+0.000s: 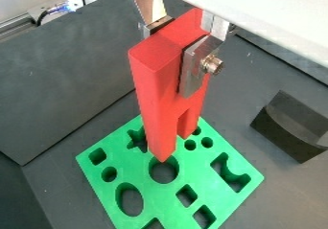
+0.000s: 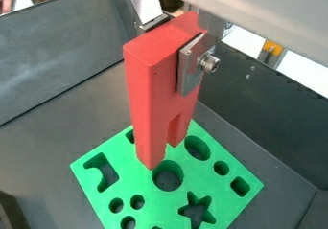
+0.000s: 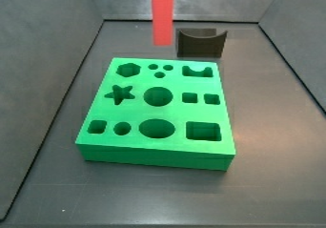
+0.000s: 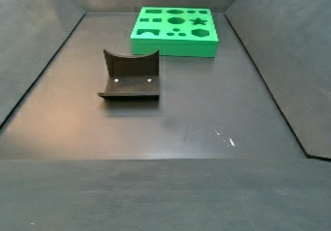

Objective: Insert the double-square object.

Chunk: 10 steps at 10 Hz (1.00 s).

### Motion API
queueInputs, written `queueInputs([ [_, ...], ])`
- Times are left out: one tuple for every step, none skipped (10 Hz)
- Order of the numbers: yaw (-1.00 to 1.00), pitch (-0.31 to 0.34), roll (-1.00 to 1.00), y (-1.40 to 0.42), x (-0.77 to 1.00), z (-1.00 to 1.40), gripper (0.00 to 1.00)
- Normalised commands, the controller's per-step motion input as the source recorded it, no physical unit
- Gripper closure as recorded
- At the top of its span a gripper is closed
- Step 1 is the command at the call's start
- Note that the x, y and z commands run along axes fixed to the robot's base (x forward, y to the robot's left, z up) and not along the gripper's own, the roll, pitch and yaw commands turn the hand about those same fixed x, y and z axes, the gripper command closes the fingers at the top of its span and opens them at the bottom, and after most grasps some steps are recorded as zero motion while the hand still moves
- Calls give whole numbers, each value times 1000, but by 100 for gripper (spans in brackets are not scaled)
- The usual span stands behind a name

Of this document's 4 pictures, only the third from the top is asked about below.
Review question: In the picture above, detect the green shape-sorter insertion board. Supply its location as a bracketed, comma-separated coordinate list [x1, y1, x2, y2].
[75, 58, 235, 171]

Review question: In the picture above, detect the dark grey curved block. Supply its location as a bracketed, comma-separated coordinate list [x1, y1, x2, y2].
[177, 28, 229, 58]

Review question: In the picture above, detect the red double-square peg block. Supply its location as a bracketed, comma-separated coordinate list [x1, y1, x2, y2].
[151, 0, 174, 46]

